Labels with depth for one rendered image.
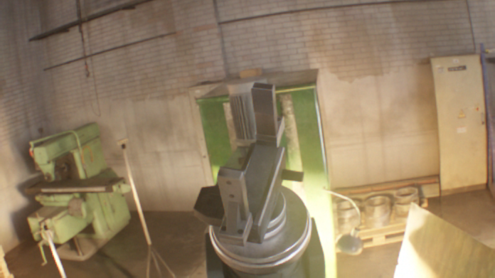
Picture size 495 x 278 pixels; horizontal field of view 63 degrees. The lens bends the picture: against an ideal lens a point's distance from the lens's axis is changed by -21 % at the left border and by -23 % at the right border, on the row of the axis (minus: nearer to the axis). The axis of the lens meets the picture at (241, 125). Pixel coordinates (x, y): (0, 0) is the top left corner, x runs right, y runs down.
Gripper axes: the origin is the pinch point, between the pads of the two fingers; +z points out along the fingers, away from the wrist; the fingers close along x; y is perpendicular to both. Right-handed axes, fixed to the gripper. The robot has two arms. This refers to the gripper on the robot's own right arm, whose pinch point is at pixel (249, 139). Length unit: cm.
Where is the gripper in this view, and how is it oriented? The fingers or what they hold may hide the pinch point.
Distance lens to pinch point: 58.9
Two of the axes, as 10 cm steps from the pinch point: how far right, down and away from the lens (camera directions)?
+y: 9.6, 1.4, -2.6
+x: -2.8, 7.1, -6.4
